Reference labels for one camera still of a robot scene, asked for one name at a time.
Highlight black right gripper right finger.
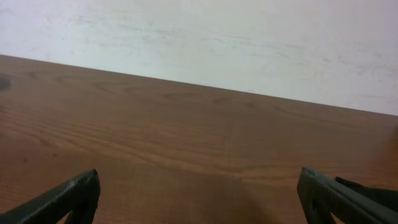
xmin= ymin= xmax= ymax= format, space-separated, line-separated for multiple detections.
xmin=297 ymin=167 xmax=397 ymax=224

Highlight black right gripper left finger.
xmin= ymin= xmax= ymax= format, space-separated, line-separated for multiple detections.
xmin=1 ymin=169 xmax=101 ymax=224

